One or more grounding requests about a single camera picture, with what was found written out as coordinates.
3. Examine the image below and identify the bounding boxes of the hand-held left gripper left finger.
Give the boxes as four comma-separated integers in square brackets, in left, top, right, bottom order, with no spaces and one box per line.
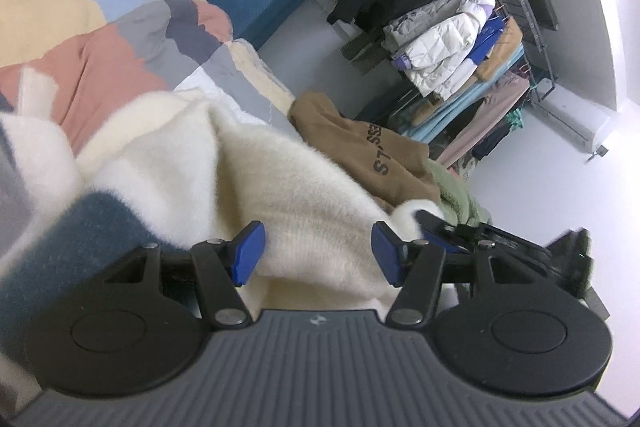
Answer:
[102,221,267,329]

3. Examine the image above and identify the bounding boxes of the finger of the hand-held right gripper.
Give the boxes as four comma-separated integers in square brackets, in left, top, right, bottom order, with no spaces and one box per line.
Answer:
[414,209,504,244]
[422,233,473,254]

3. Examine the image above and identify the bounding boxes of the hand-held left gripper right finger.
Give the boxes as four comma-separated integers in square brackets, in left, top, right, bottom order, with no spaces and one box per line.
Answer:
[371,221,532,329]

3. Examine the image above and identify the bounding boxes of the white and blue fluffy sweater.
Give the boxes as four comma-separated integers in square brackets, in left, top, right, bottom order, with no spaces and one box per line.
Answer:
[0,91,446,358]

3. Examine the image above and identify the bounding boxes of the green fleece garment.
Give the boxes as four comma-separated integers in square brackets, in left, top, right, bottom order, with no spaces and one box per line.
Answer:
[425,159,496,228]

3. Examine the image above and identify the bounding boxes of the light blue hanging garment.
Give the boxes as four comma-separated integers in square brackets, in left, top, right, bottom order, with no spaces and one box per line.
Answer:
[397,52,526,142]

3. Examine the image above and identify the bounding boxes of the brown printed hoodie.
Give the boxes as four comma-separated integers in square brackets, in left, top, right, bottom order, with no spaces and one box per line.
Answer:
[289,92,443,214]

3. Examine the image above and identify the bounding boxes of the pink hanging garment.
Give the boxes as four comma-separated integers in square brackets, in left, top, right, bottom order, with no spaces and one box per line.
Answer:
[437,79,531,165]

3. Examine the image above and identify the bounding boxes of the white air conditioner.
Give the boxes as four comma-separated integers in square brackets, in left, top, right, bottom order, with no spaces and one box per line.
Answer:
[541,86,614,154]

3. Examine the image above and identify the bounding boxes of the white puffer jacket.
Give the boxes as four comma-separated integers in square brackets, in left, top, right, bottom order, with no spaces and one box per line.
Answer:
[382,0,498,100]

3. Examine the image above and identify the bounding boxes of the tan hanging garment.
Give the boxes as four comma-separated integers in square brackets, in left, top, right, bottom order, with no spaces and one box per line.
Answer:
[475,27,525,82]

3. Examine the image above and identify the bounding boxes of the blue and white jacket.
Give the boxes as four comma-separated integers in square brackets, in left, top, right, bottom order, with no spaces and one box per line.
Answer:
[465,19,508,72]

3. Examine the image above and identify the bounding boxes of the olive hanging garment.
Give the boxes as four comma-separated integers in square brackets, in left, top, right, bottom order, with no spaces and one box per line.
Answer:
[341,32,391,75]

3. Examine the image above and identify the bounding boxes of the patchwork quilt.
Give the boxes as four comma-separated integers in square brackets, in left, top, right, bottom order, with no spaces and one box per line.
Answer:
[0,0,298,258]

